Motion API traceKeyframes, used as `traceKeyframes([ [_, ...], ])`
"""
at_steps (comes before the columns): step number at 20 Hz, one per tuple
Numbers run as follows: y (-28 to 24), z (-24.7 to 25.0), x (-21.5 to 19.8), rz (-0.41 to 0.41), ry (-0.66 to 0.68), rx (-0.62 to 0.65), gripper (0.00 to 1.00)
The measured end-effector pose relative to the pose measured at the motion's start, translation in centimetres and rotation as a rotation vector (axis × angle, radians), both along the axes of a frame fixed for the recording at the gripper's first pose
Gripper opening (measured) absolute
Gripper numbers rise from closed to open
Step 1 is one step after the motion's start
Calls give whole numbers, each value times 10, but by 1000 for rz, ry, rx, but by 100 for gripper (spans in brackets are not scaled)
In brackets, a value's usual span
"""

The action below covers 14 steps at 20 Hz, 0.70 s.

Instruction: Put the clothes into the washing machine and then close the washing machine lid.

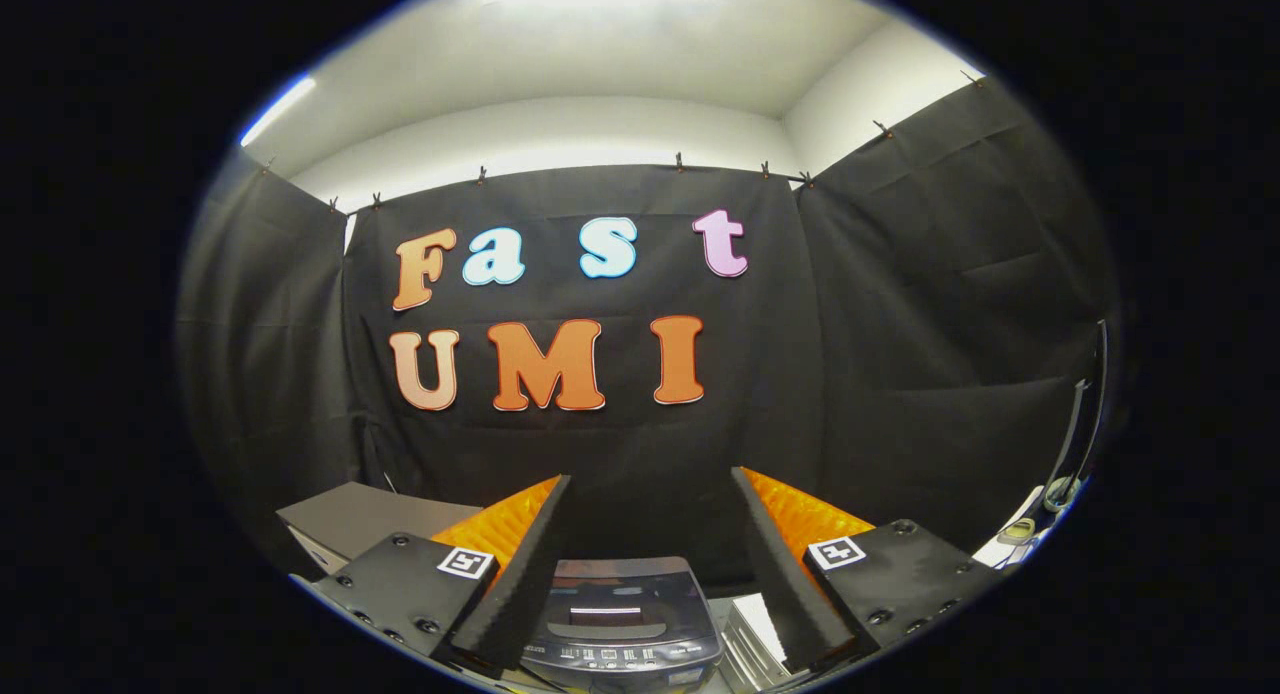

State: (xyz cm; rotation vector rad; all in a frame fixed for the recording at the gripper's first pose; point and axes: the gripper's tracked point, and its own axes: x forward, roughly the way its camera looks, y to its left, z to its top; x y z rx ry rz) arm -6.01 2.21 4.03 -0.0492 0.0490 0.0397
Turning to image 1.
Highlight black backdrop cloth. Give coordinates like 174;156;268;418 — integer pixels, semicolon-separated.
178;74;1119;590

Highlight narrow ceiling light strip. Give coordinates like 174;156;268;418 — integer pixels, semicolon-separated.
240;74;316;147

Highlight grey flat platform box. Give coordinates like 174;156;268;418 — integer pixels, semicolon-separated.
277;482;481;575

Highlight grey toy washing machine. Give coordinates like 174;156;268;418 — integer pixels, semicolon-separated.
520;557;726;694

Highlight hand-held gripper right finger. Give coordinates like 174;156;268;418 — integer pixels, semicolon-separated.
730;466;1006;675

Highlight white ribbed box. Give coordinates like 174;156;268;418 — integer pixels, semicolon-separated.
718;592;801;693

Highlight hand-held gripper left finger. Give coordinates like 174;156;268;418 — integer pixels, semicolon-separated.
312;474;574;680

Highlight thin black stand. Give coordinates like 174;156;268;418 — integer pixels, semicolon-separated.
1045;319;1109;495

